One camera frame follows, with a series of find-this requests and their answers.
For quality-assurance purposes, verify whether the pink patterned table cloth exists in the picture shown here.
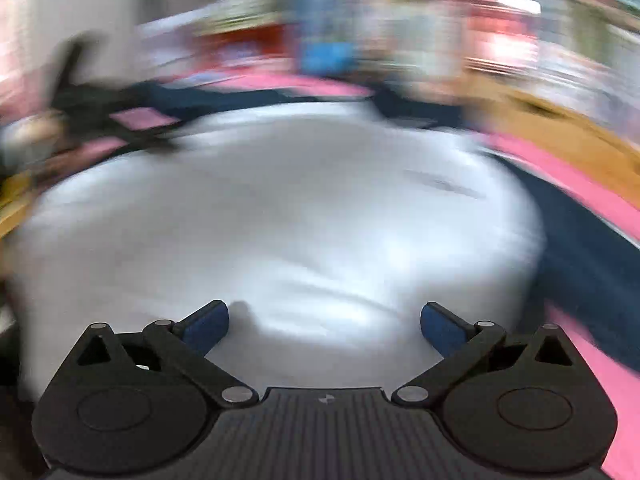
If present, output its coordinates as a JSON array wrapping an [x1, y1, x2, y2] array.
[[0, 67, 640, 480]]

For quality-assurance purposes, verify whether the white and navy jacket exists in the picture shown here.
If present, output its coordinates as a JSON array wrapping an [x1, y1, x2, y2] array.
[[0, 79, 640, 401]]

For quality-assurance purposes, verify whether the wooden drawer organizer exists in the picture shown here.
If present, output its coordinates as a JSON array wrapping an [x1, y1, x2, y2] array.
[[461, 72, 639, 206]]

